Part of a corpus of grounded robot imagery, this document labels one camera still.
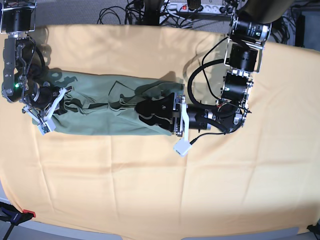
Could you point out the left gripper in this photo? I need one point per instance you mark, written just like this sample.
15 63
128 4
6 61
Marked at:
173 114

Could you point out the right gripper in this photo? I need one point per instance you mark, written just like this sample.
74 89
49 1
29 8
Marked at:
42 101

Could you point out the green T-shirt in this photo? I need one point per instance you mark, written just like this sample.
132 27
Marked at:
104 105

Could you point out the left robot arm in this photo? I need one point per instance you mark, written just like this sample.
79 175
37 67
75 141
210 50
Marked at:
249 29

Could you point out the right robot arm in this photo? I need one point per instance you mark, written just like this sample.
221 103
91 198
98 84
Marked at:
25 74

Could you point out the black center stand pole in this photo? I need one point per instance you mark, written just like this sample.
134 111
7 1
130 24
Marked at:
151 16

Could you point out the white power strip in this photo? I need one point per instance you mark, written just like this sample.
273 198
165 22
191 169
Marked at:
205 9

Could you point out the black red left clamp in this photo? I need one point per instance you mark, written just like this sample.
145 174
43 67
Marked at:
10 214

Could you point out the yellow tablecloth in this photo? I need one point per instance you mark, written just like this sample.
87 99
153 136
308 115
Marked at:
264 177

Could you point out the black box right background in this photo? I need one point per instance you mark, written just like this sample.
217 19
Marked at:
300 31

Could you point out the black right clamp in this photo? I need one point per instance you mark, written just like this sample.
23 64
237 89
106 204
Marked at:
315 229

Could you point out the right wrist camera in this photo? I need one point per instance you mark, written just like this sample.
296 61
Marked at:
46 127

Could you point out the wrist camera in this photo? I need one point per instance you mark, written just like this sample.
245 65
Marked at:
182 147
46 127

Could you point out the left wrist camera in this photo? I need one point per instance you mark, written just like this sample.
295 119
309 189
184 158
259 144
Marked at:
182 147

